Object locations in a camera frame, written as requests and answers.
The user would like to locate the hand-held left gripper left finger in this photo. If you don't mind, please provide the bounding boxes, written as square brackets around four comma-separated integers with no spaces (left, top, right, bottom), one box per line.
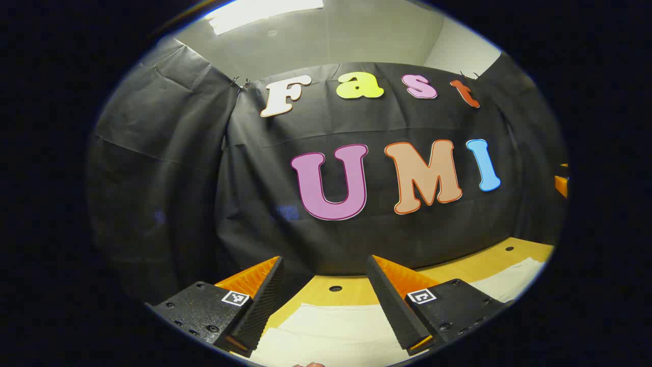
[146,255,285,357]

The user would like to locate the white jeans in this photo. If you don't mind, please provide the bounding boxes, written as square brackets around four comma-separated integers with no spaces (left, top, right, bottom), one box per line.
[232,257,547,367]

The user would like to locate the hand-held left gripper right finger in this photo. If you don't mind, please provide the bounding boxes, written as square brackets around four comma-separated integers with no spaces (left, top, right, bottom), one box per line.
[366,254,512,356]

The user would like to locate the black backdrop cloth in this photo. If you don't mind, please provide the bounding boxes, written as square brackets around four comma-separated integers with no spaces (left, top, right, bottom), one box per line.
[87,38,568,306]

